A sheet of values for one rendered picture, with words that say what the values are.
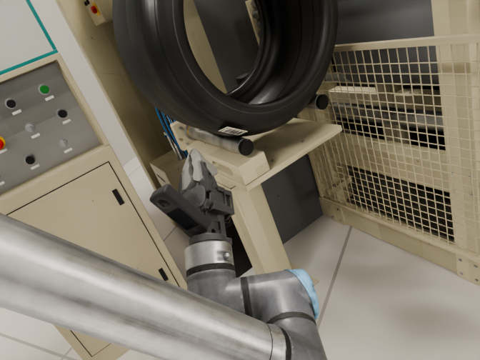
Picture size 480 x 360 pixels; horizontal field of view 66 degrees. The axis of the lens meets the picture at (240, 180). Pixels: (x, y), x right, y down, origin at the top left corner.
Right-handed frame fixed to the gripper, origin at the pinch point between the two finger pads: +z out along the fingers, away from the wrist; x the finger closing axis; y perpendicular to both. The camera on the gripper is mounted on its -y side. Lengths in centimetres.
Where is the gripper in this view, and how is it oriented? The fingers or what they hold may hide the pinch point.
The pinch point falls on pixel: (191, 153)
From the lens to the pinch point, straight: 79.4
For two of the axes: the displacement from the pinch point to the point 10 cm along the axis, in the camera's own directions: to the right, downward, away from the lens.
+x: 7.3, -4.0, -5.5
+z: -1.4, -8.8, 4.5
